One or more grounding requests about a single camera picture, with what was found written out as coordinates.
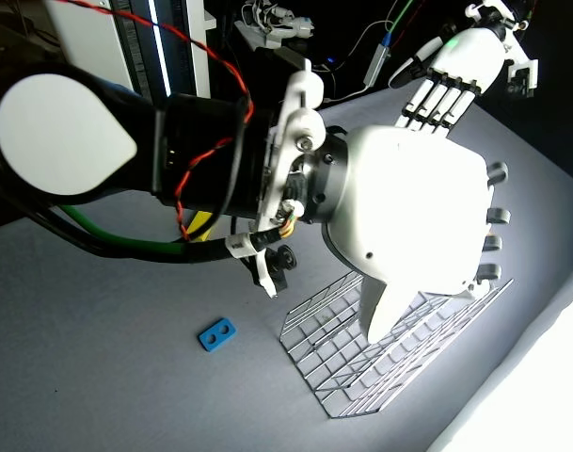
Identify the thick green cable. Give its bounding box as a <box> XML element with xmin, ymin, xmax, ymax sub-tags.
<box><xmin>57</xmin><ymin>204</ymin><xmax>193</xmax><ymax>258</ymax></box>

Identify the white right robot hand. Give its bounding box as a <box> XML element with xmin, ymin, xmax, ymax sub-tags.
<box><xmin>312</xmin><ymin>123</ymin><xmax>511</xmax><ymax>346</ymax></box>

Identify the blue block with two holes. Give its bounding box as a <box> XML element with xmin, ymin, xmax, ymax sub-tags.
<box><xmin>197</xmin><ymin>318</ymin><xmax>238</xmax><ymax>354</ymax></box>

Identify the white device with cables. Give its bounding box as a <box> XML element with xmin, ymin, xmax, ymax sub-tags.
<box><xmin>233</xmin><ymin>0</ymin><xmax>316</xmax><ymax>51</ymax></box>

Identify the thin green cable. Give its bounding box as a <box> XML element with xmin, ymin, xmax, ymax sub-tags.
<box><xmin>387</xmin><ymin>0</ymin><xmax>417</xmax><ymax>37</ymax></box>

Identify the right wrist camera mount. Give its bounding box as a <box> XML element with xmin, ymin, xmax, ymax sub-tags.
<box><xmin>256</xmin><ymin>57</ymin><xmax>327</xmax><ymax>300</ymax></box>

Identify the grey adapter with blue plug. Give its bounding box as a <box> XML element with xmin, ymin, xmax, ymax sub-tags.
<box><xmin>363</xmin><ymin>33</ymin><xmax>392</xmax><ymax>87</ymax></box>

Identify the red black twisted wire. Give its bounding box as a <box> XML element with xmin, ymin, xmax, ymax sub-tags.
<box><xmin>62</xmin><ymin>0</ymin><xmax>257</xmax><ymax>242</ymax></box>

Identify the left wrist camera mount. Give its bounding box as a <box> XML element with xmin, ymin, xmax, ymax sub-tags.
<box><xmin>464</xmin><ymin>0</ymin><xmax>541</xmax><ymax>99</ymax></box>

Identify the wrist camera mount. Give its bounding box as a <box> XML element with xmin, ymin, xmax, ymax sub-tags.
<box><xmin>256</xmin><ymin>57</ymin><xmax>327</xmax><ymax>300</ymax></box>
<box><xmin>464</xmin><ymin>0</ymin><xmax>541</xmax><ymax>99</ymax></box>

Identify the black cable hose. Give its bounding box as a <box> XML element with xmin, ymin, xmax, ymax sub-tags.
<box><xmin>0</xmin><ymin>140</ymin><xmax>287</xmax><ymax>265</ymax></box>

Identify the silver wire rack shelf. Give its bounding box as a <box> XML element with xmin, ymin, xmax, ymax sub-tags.
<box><xmin>279</xmin><ymin>270</ymin><xmax>516</xmax><ymax>419</ymax></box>

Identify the dark grey box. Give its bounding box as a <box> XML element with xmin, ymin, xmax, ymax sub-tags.
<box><xmin>272</xmin><ymin>44</ymin><xmax>315</xmax><ymax>73</ymax></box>

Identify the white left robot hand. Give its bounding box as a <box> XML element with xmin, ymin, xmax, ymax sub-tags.
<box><xmin>388</xmin><ymin>26</ymin><xmax>506</xmax><ymax>138</ymax></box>

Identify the yellow rectangular block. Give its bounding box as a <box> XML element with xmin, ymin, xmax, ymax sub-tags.
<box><xmin>184</xmin><ymin>210</ymin><xmax>217</xmax><ymax>244</ymax></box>

